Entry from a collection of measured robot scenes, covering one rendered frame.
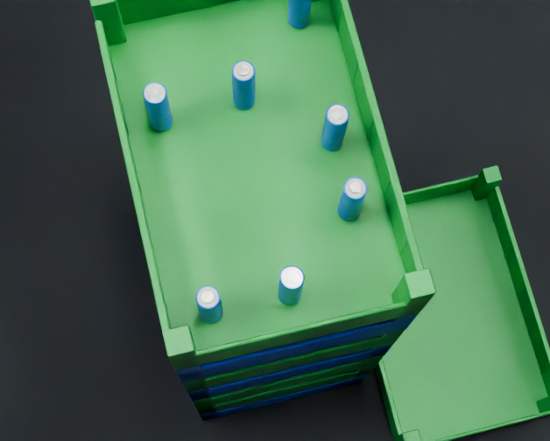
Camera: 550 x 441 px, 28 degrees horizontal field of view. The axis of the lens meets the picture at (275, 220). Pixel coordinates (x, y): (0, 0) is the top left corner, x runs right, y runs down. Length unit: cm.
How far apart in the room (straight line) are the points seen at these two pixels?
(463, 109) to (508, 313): 27
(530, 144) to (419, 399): 36
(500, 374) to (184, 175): 61
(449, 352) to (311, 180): 52
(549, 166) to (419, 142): 17
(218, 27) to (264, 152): 12
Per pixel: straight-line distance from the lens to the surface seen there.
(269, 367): 99
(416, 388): 136
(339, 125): 85
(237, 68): 86
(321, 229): 89
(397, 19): 150
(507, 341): 139
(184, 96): 92
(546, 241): 143
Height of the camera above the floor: 134
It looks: 75 degrees down
